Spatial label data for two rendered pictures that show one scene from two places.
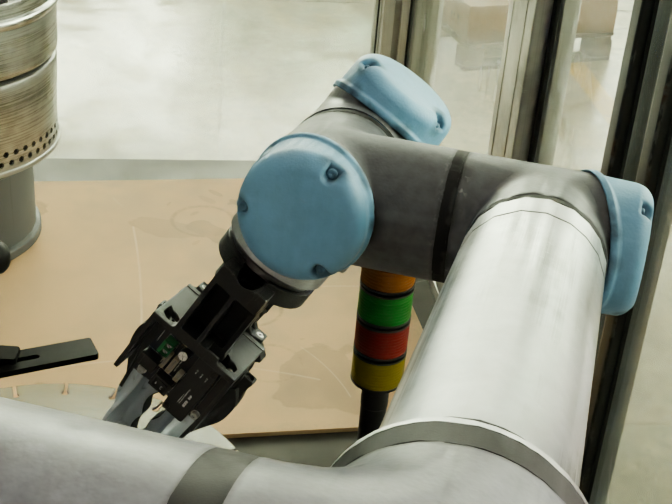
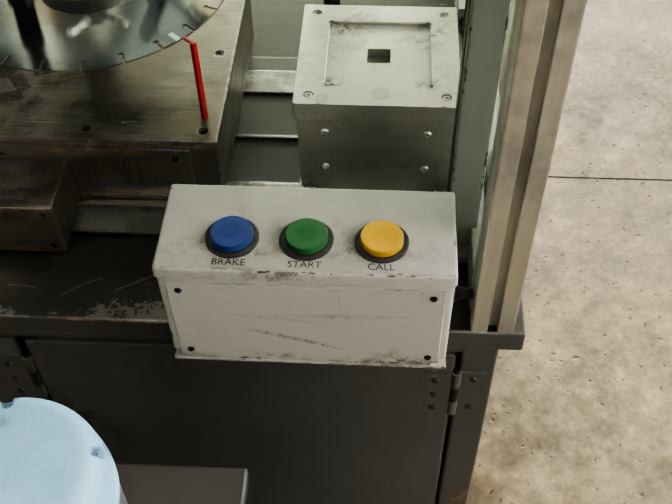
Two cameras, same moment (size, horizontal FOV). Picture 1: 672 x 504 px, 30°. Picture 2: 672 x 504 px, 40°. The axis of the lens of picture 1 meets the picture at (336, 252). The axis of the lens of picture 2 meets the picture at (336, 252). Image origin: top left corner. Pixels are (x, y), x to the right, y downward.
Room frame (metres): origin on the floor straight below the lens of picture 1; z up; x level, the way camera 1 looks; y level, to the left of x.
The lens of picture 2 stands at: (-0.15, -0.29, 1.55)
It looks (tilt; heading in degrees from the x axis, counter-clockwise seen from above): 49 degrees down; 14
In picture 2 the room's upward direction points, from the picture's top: 1 degrees counter-clockwise
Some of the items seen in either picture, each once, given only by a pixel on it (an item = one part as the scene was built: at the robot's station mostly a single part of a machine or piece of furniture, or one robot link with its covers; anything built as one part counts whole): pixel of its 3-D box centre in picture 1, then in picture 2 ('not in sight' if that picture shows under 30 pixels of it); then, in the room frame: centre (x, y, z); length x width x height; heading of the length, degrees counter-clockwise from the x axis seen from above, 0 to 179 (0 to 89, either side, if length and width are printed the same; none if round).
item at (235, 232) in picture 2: not in sight; (232, 237); (0.39, -0.06, 0.90); 0.04 x 0.04 x 0.02
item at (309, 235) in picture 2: not in sight; (306, 240); (0.40, -0.13, 0.90); 0.04 x 0.04 x 0.02
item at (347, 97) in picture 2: not in sight; (377, 105); (0.69, -0.14, 0.82); 0.18 x 0.18 x 0.15; 10
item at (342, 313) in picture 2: not in sight; (310, 278); (0.42, -0.13, 0.82); 0.28 x 0.11 x 0.15; 100
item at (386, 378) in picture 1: (378, 363); not in sight; (0.87, -0.04, 0.98); 0.05 x 0.04 x 0.03; 10
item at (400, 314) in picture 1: (385, 298); not in sight; (0.87, -0.04, 1.05); 0.05 x 0.04 x 0.03; 10
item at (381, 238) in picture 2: not in sight; (381, 242); (0.41, -0.20, 0.90); 0.04 x 0.04 x 0.02
